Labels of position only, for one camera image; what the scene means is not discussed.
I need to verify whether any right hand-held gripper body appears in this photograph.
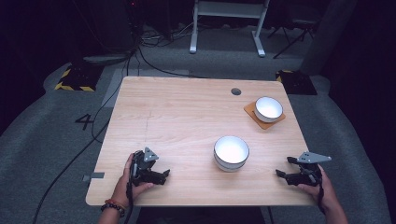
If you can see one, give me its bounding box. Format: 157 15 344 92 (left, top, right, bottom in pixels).
288 150 332 188

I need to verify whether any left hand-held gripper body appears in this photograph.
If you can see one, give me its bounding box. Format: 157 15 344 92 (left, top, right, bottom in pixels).
129 147 160 188

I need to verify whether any white bowl with dark rim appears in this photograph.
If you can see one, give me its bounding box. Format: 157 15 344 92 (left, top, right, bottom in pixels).
213 134 250 173
253 95 284 123

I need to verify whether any orange square coaster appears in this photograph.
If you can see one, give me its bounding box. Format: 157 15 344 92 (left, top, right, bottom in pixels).
243 101 287 131

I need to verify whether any person's left hand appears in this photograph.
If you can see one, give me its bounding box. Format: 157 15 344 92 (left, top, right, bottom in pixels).
111 152 155 205

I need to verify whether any person's right hand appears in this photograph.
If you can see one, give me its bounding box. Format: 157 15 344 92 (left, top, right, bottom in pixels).
296 166 338 215

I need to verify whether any grey tape strip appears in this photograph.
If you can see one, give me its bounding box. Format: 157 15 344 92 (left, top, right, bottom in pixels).
82 172 106 183

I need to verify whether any person's dark clothing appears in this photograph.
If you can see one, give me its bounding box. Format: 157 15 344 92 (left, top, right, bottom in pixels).
136 206 266 224

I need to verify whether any yellow-black striped stand base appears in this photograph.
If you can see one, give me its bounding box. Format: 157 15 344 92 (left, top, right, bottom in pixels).
275 69 318 96
54 63 105 93

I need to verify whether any black tripod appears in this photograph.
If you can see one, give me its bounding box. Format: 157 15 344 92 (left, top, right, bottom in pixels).
267 18 316 60

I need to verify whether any grey curtain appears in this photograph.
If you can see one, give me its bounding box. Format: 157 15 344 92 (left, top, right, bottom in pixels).
299 0 360 77

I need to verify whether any black right gripper strap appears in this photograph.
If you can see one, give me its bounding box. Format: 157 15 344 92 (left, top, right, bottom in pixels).
317 183 327 216

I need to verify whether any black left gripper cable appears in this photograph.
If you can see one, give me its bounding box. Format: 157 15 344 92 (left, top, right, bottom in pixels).
123 181 134 224

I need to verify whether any orange bracelet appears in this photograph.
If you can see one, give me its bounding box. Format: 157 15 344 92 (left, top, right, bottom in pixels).
104 198 127 210

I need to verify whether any dark bead bracelet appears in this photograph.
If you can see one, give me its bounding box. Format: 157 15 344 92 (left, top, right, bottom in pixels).
99 202 126 218

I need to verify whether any long black floor cable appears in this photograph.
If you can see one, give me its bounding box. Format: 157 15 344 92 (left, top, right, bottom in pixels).
32 57 134 224

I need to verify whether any curved black floor cable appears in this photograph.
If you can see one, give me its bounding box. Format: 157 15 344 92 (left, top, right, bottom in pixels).
136 46 208 80

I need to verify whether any tangle of floor cables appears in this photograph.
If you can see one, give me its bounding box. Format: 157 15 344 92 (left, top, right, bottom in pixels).
139 21 204 49

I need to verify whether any white desk frame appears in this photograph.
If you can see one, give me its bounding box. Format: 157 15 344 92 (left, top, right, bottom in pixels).
189 0 271 58

